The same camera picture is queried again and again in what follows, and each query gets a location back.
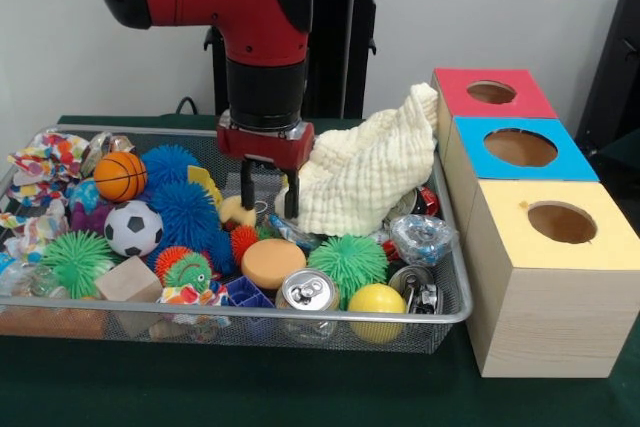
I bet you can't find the black cable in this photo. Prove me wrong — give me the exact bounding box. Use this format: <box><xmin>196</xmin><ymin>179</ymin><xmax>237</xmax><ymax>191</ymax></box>
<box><xmin>174</xmin><ymin>95</ymin><xmax>201</xmax><ymax>116</ymax></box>

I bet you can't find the black and white soccer ball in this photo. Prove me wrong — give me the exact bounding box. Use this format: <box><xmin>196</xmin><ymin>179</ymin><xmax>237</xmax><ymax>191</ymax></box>
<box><xmin>103</xmin><ymin>200</ymin><xmax>165</xmax><ymax>258</ymax></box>

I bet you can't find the wooden box with three holes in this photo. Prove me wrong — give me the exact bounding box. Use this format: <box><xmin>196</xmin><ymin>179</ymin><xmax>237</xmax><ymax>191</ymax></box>
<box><xmin>423</xmin><ymin>67</ymin><xmax>640</xmax><ymax>379</ymax></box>

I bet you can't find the yellow ball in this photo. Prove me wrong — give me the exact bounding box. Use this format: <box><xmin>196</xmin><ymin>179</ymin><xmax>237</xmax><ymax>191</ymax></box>
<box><xmin>347</xmin><ymin>283</ymin><xmax>408</xmax><ymax>345</ymax></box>

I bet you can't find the orange toy basketball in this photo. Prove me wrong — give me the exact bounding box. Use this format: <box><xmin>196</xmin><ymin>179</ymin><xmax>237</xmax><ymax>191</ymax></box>
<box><xmin>93</xmin><ymin>151</ymin><xmax>149</xmax><ymax>203</ymax></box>

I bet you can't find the round orange sponge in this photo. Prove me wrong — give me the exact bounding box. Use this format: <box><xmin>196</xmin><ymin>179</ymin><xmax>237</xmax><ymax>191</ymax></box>
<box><xmin>240</xmin><ymin>238</ymin><xmax>307</xmax><ymax>291</ymax></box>

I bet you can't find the silver wire mesh bin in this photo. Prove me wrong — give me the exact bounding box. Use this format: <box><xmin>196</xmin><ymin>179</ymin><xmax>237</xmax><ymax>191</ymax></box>
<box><xmin>0</xmin><ymin>124</ymin><xmax>474</xmax><ymax>357</ymax></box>

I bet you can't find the blue spiky toy with eyes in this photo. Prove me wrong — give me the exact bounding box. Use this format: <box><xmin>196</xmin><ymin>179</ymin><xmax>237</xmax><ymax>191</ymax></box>
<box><xmin>149</xmin><ymin>181</ymin><xmax>234</xmax><ymax>273</ymax></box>

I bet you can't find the black monitor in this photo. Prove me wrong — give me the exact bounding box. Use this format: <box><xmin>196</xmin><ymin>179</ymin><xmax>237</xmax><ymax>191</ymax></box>
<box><xmin>574</xmin><ymin>0</ymin><xmax>640</xmax><ymax>148</ymax></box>

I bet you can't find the silver top drink can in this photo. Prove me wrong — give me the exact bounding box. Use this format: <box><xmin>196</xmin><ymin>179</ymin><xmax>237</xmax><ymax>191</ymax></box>
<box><xmin>274</xmin><ymin>268</ymin><xmax>341</xmax><ymax>343</ymax></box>

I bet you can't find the large green spiky ball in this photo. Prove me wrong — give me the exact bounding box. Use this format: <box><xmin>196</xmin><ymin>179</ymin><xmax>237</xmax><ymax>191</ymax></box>
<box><xmin>307</xmin><ymin>234</ymin><xmax>390</xmax><ymax>298</ymax></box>

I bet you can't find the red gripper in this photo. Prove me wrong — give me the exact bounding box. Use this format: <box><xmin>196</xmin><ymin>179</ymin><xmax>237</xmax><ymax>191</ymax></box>
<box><xmin>216</xmin><ymin>121</ymin><xmax>316</xmax><ymax>221</ymax></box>

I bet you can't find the green spiky rubber toy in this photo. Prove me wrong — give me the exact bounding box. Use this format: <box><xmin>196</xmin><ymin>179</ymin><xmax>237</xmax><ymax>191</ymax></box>
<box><xmin>40</xmin><ymin>230</ymin><xmax>119</xmax><ymax>300</ymax></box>

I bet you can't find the dark green tablecloth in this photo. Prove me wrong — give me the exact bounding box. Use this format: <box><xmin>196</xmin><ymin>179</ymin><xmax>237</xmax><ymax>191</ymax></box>
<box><xmin>597</xmin><ymin>127</ymin><xmax>640</xmax><ymax>183</ymax></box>
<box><xmin>0</xmin><ymin>114</ymin><xmax>640</xmax><ymax>427</ymax></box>

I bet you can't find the blue spiky rubber ball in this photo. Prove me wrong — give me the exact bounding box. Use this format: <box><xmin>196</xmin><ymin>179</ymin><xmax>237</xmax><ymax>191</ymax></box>
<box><xmin>140</xmin><ymin>144</ymin><xmax>201</xmax><ymax>188</ymax></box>

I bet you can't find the cream and mint cloth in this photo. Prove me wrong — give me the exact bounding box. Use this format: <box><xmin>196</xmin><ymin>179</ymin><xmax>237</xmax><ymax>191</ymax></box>
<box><xmin>274</xmin><ymin>82</ymin><xmax>440</xmax><ymax>238</ymax></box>

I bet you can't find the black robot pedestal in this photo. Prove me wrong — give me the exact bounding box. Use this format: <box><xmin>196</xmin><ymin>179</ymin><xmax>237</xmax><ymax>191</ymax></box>
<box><xmin>203</xmin><ymin>0</ymin><xmax>401</xmax><ymax>121</ymax></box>

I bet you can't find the yellow plush duck toy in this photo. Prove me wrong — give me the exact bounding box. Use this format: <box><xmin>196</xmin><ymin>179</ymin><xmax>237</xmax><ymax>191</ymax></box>
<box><xmin>218</xmin><ymin>195</ymin><xmax>261</xmax><ymax>228</ymax></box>

